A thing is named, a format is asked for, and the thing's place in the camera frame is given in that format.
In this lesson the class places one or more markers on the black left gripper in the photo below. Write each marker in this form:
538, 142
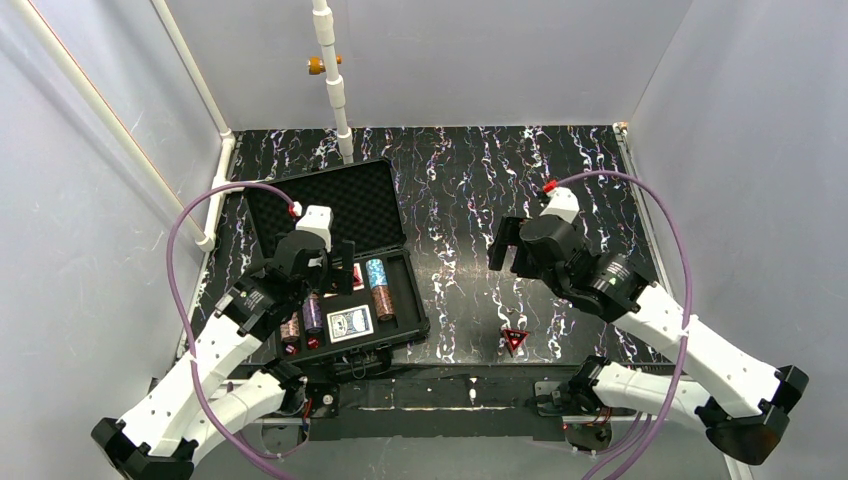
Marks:
337, 266

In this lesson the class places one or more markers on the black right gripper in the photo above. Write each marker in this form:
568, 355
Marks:
506, 244

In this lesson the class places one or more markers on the blue poker chip stack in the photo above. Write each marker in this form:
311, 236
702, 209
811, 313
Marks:
376, 273

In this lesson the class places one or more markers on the red playing card deck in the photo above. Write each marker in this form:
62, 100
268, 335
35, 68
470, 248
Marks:
358, 277

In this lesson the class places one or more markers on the brown poker chip stack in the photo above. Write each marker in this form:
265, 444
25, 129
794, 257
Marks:
383, 303

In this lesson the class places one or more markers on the red triangle dealer button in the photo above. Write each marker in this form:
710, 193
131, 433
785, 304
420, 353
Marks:
513, 339

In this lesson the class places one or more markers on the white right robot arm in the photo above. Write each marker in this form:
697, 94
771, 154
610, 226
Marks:
742, 403

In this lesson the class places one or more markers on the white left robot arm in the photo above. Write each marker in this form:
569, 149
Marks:
177, 423

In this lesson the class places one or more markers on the orange-purple chip stack in case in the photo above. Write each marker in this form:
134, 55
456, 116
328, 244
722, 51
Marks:
312, 315

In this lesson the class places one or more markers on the black foam-lined poker case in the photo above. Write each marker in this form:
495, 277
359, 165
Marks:
366, 211

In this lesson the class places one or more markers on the white-blue chip stack in case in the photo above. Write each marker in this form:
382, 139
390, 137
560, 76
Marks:
290, 330

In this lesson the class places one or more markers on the white pvc pole with orange knob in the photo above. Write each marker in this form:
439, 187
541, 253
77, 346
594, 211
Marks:
323, 21

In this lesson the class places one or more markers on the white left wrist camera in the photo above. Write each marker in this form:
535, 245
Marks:
315, 219

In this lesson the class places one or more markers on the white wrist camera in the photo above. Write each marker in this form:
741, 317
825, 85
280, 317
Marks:
560, 202
315, 219

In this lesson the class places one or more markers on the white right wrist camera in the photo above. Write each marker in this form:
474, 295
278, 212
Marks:
560, 202

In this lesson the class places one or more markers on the white pvc frame pipe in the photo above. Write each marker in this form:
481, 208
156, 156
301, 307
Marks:
204, 236

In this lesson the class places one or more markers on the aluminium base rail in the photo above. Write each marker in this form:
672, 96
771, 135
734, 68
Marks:
420, 423

